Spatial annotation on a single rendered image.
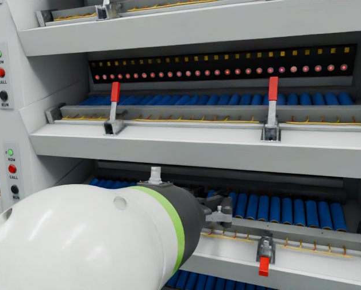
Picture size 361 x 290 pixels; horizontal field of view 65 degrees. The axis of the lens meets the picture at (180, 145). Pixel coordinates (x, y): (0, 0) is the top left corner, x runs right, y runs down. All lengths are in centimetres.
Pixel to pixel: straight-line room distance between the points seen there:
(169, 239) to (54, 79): 51
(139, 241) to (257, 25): 34
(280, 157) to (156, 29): 27
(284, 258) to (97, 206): 38
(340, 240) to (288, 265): 9
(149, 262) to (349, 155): 32
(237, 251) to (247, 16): 36
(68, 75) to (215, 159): 41
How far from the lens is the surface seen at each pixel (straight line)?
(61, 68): 69
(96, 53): 75
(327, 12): 43
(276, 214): 54
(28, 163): 63
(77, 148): 55
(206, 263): 51
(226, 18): 43
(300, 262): 50
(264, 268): 43
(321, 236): 51
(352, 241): 52
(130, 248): 16
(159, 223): 21
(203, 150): 44
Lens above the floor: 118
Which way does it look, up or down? 10 degrees down
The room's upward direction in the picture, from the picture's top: 1 degrees counter-clockwise
